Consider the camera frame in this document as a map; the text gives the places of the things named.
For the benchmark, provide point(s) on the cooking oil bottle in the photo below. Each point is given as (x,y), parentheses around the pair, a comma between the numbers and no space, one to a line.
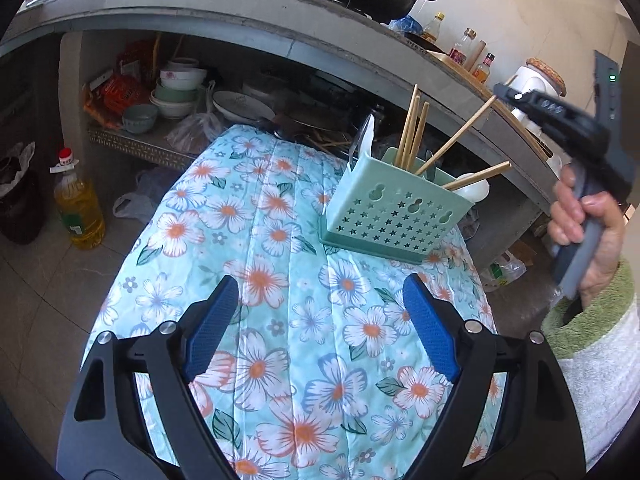
(80,210)

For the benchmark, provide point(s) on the white green plastic bag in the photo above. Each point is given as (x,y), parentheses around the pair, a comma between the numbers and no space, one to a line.
(505,270)

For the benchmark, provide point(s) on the wooden rolling pin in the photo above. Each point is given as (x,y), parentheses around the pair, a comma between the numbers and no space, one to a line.
(477,56)

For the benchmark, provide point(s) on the green star-pattern utensil basket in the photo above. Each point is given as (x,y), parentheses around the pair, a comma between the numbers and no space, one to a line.
(400,220)

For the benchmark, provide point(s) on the wooden chopstick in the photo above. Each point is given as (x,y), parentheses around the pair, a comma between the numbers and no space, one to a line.
(455,136)
(480,175)
(407,125)
(411,140)
(419,135)

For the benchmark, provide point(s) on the red snack packages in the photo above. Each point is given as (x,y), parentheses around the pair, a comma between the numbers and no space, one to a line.
(117,92)

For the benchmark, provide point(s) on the metal spoon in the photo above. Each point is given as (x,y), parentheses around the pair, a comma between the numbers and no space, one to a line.
(367,135)

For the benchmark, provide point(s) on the person's right forearm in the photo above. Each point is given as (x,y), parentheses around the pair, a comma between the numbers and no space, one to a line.
(605,360)

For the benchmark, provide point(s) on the wooden cutting board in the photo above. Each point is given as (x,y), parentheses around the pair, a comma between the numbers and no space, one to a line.
(480,90)

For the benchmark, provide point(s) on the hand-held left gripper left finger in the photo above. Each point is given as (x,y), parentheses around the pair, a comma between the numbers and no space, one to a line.
(210,325)

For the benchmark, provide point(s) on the person's right hand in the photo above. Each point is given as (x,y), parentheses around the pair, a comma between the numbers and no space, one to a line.
(610,240)

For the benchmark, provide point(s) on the cardboard box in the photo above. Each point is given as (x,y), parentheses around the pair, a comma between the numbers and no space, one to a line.
(524,251)

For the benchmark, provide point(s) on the purple label sauce bottle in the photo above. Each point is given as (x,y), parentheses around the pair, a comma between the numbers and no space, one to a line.
(460,52)

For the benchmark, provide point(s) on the small green bowl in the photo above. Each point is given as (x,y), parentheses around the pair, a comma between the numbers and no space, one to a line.
(140,119)

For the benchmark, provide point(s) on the woven straw mat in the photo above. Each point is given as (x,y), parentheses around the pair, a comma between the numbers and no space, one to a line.
(547,75)

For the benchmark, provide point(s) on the black trash bin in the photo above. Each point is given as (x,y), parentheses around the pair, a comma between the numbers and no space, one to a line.
(17,200)

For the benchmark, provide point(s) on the black bowl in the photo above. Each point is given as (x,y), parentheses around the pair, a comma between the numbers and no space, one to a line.
(422,42)

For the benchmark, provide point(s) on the clear knotted plastic bag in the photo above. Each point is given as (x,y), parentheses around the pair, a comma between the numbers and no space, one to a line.
(195,135)

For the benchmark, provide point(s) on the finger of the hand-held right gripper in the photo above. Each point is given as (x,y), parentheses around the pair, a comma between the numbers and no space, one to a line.
(545,110)

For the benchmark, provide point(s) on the blue plastic bag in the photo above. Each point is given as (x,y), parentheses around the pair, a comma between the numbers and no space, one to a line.
(405,24)

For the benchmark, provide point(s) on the white plate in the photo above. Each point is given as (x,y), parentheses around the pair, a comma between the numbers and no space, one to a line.
(240,107)

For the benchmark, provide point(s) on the white rice spoon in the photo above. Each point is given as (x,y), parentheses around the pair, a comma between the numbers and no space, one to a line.
(475,191)

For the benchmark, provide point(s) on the red label sauce bottle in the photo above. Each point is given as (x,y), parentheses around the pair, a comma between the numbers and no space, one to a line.
(483,70)

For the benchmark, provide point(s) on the floral turquoise blanket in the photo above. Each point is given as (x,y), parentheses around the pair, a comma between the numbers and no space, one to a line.
(300,260)

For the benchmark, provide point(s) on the white jar with woven lid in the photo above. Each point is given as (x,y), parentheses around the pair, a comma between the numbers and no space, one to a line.
(525,82)

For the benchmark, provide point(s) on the stack of white bowls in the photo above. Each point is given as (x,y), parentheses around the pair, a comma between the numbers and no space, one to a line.
(175,95)

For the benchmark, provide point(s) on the amber sauce bottle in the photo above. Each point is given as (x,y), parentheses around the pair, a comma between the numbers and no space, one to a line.
(434,30)

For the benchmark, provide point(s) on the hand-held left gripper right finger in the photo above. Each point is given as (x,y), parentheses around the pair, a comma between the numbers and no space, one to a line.
(430,325)

